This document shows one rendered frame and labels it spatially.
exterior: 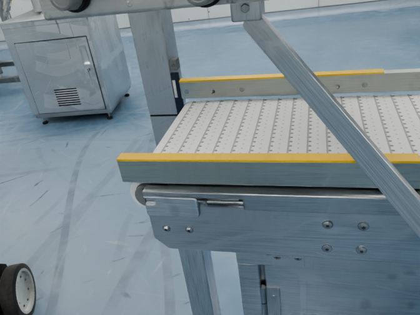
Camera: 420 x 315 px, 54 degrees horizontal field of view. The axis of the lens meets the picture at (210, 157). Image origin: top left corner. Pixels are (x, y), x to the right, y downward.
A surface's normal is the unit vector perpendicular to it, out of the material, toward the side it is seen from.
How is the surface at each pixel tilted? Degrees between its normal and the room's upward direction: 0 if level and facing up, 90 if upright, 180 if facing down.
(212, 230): 90
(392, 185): 87
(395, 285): 90
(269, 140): 0
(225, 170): 90
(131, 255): 0
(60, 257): 0
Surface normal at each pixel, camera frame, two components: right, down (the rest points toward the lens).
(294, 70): -0.72, 0.37
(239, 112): -0.12, -0.86
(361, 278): -0.22, 0.51
